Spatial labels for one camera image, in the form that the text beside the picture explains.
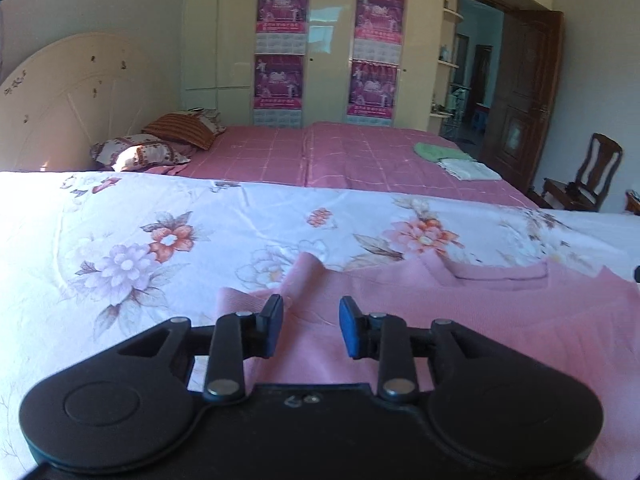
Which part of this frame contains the white folded cloth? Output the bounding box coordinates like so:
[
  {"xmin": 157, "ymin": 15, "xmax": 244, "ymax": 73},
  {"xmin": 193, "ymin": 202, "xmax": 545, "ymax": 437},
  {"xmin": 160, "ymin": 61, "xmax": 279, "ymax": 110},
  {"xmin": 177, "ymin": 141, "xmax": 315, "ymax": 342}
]
[{"xmin": 437, "ymin": 158, "xmax": 501, "ymax": 181}]

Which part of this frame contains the green folded cloth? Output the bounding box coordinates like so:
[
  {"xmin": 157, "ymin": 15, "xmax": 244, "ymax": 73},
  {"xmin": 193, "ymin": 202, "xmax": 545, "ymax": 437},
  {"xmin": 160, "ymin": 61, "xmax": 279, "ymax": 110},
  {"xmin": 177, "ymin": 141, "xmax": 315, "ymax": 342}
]
[{"xmin": 413, "ymin": 142, "xmax": 473, "ymax": 164}]

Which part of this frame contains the lower left pink poster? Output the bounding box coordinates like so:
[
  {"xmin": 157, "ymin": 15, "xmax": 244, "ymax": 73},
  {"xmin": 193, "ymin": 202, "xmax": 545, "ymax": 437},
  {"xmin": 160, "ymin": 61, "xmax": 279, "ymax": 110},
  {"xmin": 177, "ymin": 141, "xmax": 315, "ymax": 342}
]
[{"xmin": 253, "ymin": 54, "xmax": 305, "ymax": 129}]

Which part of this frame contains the pink poster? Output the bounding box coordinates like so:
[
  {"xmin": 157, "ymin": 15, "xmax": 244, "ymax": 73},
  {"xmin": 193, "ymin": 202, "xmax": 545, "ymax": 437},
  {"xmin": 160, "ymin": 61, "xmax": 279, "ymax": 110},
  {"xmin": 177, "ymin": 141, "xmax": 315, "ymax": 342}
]
[
  {"xmin": 253, "ymin": 54, "xmax": 305, "ymax": 129},
  {"xmin": 352, "ymin": 0, "xmax": 405, "ymax": 66},
  {"xmin": 346, "ymin": 60, "xmax": 398, "ymax": 127},
  {"xmin": 255, "ymin": 0, "xmax": 309, "ymax": 56}
]

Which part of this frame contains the white floral bed sheet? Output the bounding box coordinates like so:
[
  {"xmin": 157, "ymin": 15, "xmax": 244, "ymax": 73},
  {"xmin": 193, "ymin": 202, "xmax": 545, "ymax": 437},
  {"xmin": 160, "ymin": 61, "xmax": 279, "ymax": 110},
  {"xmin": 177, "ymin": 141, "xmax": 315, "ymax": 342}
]
[{"xmin": 1, "ymin": 172, "xmax": 639, "ymax": 479}]

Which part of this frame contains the pink sweater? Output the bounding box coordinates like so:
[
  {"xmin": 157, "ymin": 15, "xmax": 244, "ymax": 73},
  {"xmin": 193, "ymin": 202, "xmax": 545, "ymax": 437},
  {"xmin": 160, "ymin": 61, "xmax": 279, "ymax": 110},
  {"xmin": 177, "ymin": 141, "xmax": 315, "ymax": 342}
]
[{"xmin": 246, "ymin": 253, "xmax": 639, "ymax": 479}]

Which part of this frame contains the pink checked bedspread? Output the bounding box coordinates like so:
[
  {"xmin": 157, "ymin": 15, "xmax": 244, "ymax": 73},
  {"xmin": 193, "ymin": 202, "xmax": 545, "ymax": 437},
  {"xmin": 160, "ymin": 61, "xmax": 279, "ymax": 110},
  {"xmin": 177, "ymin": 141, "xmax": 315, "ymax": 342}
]
[{"xmin": 149, "ymin": 122, "xmax": 535, "ymax": 208}]

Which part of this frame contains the orange striped pillow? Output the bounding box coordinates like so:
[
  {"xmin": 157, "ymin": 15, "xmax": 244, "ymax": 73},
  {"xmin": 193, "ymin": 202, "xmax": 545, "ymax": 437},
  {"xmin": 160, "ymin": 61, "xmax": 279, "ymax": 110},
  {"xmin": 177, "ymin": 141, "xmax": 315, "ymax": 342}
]
[{"xmin": 142, "ymin": 113, "xmax": 217, "ymax": 151}]

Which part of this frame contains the dark wooden door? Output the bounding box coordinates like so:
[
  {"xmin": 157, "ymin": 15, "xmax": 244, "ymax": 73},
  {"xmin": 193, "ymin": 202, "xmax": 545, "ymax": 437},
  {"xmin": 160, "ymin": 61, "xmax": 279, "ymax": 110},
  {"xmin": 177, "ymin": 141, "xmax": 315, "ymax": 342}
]
[{"xmin": 480, "ymin": 11, "xmax": 565, "ymax": 193}]

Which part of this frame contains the floral red white pillow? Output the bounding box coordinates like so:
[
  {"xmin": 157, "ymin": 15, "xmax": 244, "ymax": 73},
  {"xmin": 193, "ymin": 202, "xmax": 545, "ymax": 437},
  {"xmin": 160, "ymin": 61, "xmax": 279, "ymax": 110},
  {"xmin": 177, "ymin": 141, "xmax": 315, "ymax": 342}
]
[{"xmin": 90, "ymin": 133, "xmax": 191, "ymax": 172}]

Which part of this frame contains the dark wooden chair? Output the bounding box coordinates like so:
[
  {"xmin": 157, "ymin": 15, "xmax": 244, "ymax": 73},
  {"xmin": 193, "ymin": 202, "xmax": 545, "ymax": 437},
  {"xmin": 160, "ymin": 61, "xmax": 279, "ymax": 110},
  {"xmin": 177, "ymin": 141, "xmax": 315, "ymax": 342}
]
[{"xmin": 526, "ymin": 133, "xmax": 624, "ymax": 212}]

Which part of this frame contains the cream round headboard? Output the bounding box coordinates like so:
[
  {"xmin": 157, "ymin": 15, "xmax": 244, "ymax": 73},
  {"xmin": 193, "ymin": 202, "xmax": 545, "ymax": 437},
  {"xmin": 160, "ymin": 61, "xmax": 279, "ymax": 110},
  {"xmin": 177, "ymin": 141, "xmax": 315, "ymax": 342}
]
[{"xmin": 1, "ymin": 32, "xmax": 178, "ymax": 171}]

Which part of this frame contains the cream wardrobe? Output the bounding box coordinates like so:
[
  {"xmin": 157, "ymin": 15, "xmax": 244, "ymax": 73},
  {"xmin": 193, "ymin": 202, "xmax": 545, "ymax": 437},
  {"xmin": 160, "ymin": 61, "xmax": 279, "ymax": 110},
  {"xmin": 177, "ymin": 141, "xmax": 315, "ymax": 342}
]
[{"xmin": 181, "ymin": 0, "xmax": 553, "ymax": 131}]

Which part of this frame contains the lower right pink poster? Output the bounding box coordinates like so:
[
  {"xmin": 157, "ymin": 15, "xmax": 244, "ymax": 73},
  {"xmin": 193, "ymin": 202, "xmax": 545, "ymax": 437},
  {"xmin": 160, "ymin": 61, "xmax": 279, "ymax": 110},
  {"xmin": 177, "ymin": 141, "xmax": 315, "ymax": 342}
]
[{"xmin": 346, "ymin": 60, "xmax": 398, "ymax": 127}]

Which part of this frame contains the corner open shelf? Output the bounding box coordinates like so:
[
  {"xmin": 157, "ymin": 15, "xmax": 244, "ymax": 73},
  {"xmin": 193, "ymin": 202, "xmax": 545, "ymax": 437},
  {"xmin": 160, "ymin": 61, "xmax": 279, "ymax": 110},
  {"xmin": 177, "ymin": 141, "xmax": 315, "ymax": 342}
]
[{"xmin": 428, "ymin": 0, "xmax": 463, "ymax": 134}]

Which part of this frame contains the upper left pink poster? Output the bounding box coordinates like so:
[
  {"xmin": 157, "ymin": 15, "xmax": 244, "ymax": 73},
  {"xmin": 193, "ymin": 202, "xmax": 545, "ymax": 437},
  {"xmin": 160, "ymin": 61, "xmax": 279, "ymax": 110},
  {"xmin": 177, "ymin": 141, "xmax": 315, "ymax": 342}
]
[{"xmin": 255, "ymin": 0, "xmax": 309, "ymax": 56}]

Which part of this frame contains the upper right pink poster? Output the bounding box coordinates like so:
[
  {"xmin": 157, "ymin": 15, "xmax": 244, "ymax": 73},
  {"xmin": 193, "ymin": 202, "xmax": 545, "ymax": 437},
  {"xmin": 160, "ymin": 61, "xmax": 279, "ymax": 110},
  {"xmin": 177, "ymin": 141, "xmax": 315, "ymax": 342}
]
[{"xmin": 352, "ymin": 0, "xmax": 405, "ymax": 66}]

